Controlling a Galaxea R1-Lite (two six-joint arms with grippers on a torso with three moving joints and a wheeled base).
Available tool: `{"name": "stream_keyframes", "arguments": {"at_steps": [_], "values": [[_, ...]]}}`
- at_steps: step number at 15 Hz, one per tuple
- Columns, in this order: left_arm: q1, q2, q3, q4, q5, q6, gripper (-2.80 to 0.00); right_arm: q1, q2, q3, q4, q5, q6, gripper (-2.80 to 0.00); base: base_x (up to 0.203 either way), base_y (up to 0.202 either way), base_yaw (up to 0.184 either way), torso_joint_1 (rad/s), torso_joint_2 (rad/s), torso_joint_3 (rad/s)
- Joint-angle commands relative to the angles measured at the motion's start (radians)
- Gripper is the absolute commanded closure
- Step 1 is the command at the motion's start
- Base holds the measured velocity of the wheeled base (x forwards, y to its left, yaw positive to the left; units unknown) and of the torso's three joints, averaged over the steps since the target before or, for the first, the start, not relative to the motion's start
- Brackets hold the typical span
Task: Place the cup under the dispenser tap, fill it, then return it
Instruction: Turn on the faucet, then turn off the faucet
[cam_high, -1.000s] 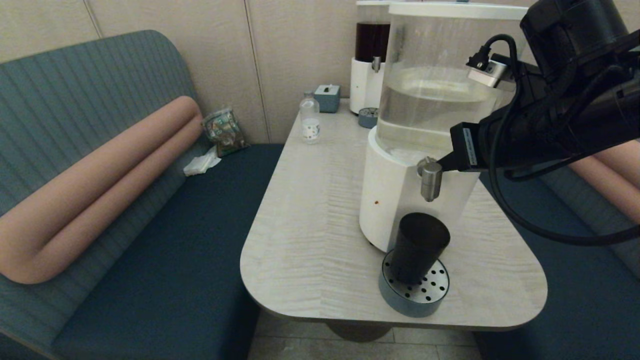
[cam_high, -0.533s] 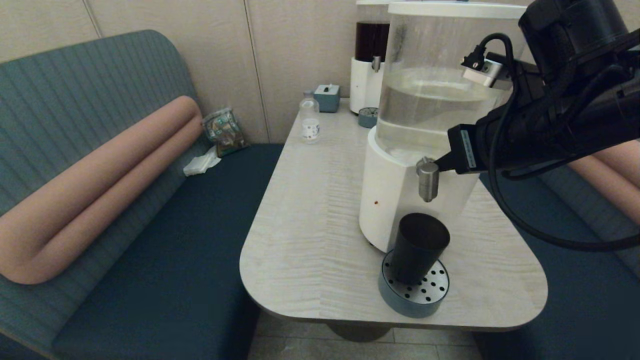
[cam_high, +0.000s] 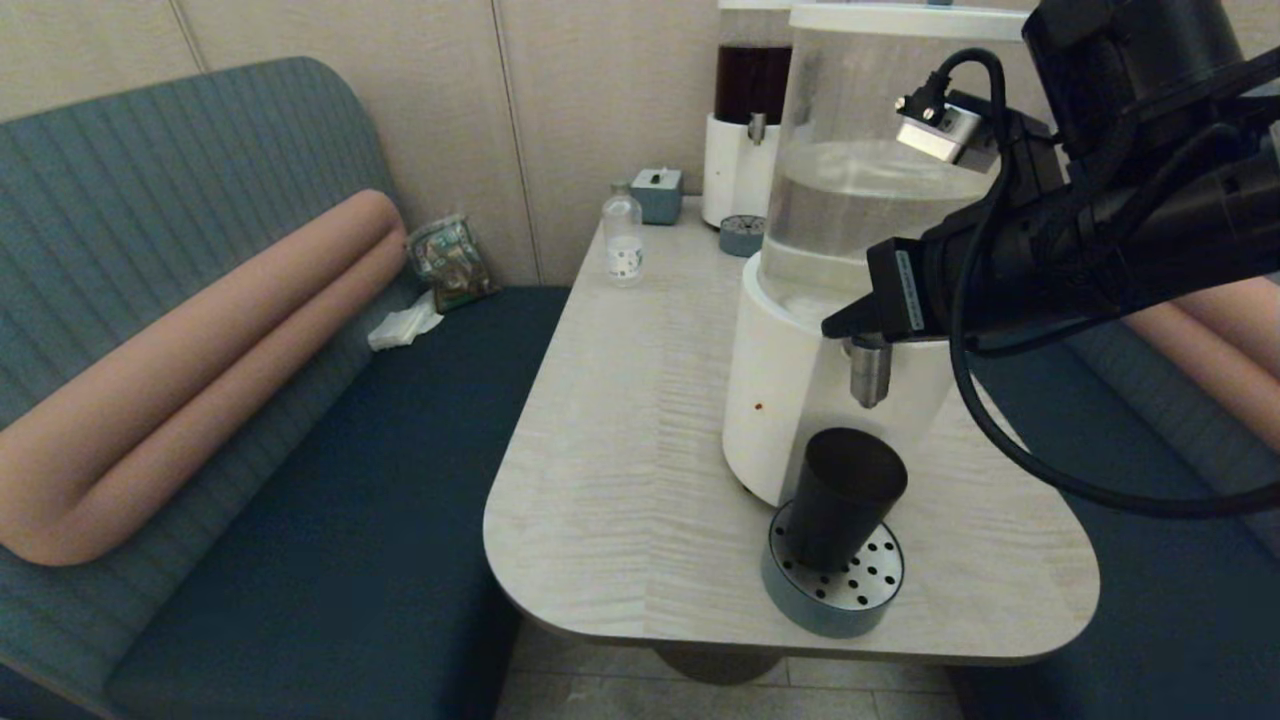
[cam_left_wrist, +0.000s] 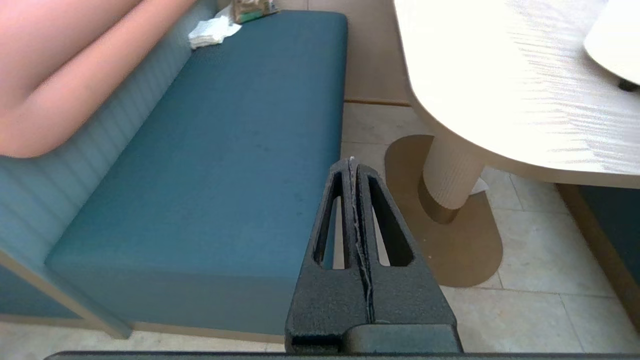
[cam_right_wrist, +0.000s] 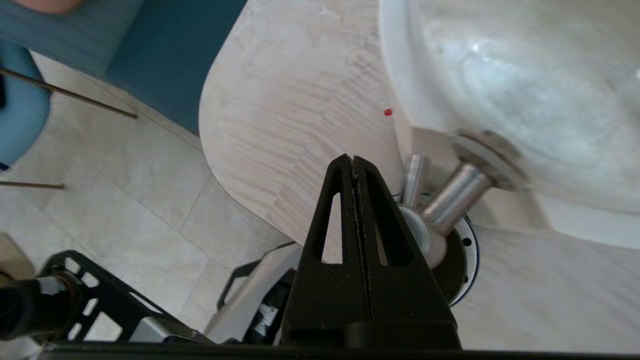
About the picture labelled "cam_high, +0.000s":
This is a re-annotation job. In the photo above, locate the black plastic cup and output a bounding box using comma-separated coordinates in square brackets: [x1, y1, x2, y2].
[786, 428, 909, 574]

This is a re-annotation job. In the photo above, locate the clear water dispenser white base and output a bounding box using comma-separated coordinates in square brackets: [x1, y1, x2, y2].
[722, 3, 1041, 509]

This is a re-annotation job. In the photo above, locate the round blue drip tray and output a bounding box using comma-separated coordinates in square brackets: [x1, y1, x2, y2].
[761, 500, 906, 639]
[719, 214, 766, 258]

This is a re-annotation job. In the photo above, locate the dark drink dispenser white base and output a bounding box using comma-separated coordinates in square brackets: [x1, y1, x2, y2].
[702, 0, 796, 229]

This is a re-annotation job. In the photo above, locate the blue-grey tissue box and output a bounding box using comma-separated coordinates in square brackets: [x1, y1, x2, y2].
[631, 167, 685, 225]

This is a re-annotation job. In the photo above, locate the small clear plastic bottle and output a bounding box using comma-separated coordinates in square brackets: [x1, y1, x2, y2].
[602, 182, 644, 288]

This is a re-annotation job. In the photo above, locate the teal upholstered bench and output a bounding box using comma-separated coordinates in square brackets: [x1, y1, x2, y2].
[0, 57, 573, 720]
[948, 300, 1280, 720]

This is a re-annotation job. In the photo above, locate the clear snack bag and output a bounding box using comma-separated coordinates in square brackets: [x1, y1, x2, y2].
[405, 212, 498, 314]

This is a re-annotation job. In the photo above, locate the crumpled white tissue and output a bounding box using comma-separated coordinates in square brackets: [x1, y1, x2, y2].
[367, 291, 444, 352]

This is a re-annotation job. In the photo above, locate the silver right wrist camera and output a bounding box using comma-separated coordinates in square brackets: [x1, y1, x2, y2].
[895, 90, 1001, 173]

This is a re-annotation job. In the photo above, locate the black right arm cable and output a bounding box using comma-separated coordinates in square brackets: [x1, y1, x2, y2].
[895, 48, 1280, 519]

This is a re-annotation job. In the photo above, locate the table pedestal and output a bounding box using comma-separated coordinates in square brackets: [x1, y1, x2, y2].
[652, 645, 787, 686]

